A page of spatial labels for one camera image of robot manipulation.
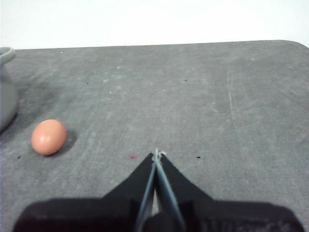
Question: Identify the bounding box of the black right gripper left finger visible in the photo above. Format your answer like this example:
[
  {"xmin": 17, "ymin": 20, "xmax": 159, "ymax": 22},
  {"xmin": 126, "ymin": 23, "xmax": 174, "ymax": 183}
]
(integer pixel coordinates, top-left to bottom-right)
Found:
[{"xmin": 13, "ymin": 152, "xmax": 157, "ymax": 232}]

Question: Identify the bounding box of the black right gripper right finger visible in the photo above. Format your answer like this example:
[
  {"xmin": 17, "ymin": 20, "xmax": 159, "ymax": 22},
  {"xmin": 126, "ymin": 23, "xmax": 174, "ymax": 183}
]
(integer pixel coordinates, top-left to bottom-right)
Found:
[{"xmin": 156, "ymin": 154, "xmax": 305, "ymax": 232}]

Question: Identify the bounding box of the brown egg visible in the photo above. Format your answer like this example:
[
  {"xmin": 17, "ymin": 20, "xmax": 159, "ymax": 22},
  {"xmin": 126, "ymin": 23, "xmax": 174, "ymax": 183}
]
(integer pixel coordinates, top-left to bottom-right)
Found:
[{"xmin": 30, "ymin": 119, "xmax": 67, "ymax": 156}]

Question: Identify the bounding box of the grey-green electric cooking pot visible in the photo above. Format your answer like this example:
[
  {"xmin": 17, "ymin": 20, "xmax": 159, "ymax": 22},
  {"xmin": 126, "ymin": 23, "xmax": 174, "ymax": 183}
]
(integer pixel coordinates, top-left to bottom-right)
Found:
[{"xmin": 0, "ymin": 47, "xmax": 19, "ymax": 133}]

